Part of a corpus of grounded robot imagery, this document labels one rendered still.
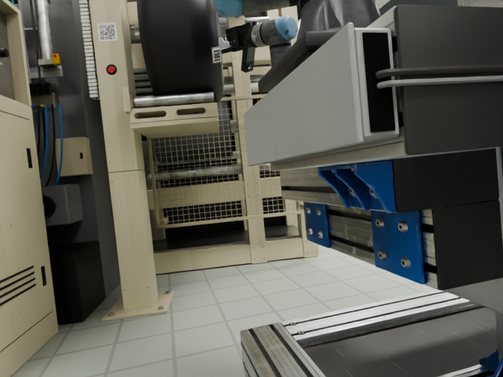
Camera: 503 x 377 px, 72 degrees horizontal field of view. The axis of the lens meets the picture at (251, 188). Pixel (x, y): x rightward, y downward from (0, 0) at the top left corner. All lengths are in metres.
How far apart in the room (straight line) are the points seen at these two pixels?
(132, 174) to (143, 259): 0.37
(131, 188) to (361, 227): 1.22
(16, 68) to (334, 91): 1.51
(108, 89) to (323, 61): 1.47
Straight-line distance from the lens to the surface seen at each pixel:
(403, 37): 0.24
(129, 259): 1.64
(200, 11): 1.48
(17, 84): 1.65
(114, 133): 1.63
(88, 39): 1.77
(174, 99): 1.52
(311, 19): 0.58
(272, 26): 1.24
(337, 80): 0.23
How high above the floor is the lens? 0.55
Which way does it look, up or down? 2 degrees down
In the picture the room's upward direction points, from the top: 6 degrees counter-clockwise
